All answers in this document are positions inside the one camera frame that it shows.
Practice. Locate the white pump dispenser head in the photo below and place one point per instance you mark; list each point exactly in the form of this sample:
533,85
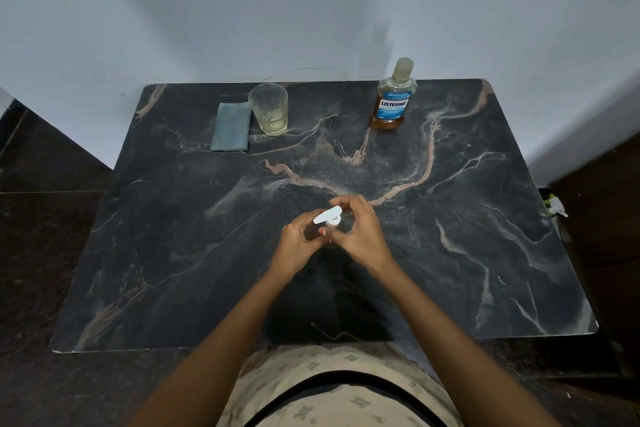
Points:
327,215

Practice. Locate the person's left forearm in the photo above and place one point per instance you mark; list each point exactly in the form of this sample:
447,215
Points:
215,356

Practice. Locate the translucent mouthwash bottle cap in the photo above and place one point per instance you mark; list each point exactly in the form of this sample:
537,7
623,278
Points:
403,70

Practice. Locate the beige patterned clothing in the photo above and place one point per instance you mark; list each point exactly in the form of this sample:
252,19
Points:
325,394

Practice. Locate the trigger spray bottle, yellow nozzle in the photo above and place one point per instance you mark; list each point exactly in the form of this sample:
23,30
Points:
556,205

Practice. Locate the person's left hand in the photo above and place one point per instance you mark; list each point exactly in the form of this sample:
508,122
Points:
295,249

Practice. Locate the dark wooden cabinet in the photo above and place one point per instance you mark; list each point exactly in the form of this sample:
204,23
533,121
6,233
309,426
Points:
600,251

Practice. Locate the black marble table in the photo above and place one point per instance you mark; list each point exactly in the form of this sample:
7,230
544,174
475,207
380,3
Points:
175,241

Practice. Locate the clear drinking glass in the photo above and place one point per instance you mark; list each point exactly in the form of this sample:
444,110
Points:
269,111

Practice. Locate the small clear pump bottle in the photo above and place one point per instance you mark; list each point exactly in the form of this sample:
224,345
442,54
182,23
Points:
334,230

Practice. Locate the mouthwash bottle with blue label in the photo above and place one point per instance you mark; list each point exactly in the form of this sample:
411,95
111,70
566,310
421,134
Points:
392,106

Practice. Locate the person's right forearm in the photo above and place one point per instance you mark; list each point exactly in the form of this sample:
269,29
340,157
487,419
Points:
465,351

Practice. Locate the person's right hand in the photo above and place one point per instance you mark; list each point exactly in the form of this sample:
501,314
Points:
367,239

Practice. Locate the grey-blue folded cloth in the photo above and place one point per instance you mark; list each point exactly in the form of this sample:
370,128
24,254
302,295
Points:
231,126

